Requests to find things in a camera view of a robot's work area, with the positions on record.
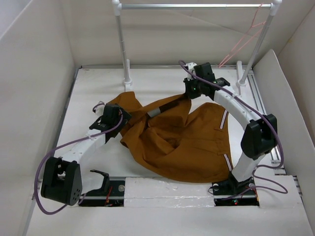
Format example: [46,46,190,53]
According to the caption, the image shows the brown trousers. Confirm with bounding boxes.
[112,91,233,183]

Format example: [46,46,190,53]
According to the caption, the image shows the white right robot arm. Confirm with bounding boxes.
[179,61,279,194]

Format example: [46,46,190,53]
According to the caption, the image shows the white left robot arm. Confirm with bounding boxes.
[40,103,131,206]

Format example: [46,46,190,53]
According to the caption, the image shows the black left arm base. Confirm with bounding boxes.
[77,170,126,207]

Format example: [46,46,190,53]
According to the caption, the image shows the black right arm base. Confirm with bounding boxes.
[208,173,259,207]

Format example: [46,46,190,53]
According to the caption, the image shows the white foam board strip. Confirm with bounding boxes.
[124,177,214,208]

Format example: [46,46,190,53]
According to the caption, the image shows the silver white clothes rack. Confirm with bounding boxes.
[111,0,283,92]

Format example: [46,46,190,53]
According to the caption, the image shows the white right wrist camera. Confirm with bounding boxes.
[185,62,197,81]

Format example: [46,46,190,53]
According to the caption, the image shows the pink wire hanger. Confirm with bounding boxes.
[218,3,266,68]

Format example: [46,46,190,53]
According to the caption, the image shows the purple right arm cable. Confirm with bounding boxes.
[179,60,288,200]

